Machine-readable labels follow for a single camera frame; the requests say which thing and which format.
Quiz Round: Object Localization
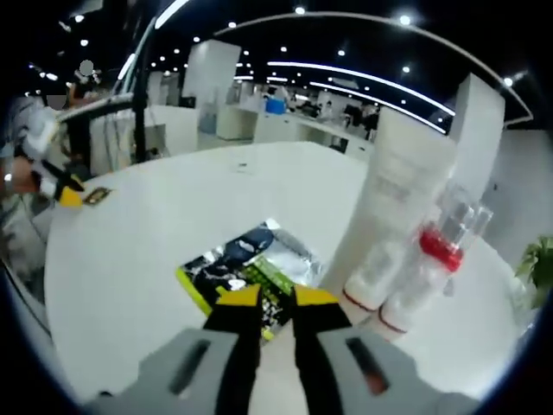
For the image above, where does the potted green plant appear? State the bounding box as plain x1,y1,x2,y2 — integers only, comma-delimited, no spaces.
516,235,553,310

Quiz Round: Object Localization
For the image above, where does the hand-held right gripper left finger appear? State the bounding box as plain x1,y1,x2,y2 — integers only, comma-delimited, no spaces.
86,283,264,415

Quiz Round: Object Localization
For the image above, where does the small gold foil packet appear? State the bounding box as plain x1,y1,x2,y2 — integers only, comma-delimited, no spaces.
81,186,115,207

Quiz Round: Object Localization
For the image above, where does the green and black foil packet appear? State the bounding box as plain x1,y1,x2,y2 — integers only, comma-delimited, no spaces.
175,219,327,342

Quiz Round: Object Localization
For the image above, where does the white skincare tube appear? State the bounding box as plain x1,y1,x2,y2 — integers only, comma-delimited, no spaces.
343,107,459,312

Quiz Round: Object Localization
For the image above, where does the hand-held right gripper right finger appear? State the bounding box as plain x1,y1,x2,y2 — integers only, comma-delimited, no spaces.
289,284,476,415

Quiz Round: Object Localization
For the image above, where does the white skincare bottle red collar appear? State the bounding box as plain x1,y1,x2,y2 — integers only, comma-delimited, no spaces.
378,183,494,336

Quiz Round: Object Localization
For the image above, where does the person's left hand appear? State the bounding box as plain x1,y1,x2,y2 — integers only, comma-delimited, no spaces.
10,157,42,194

